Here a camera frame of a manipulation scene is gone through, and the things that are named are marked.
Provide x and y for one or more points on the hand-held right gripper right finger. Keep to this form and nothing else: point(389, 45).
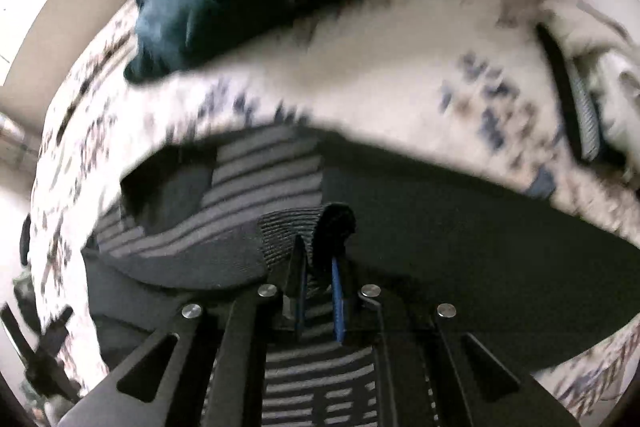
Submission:
point(338, 307)

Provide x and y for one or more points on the floral bedsheet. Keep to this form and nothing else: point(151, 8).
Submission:
point(380, 72)

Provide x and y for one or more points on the black striped sock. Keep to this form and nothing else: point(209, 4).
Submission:
point(570, 102)

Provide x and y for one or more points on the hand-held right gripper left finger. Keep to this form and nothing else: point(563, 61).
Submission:
point(301, 302)

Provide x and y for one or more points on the black stand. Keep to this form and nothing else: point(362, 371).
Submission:
point(42, 357)

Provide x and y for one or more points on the striped grey garment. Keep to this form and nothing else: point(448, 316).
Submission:
point(260, 192)

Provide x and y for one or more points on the dark grey knit garment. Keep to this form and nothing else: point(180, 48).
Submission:
point(450, 232)

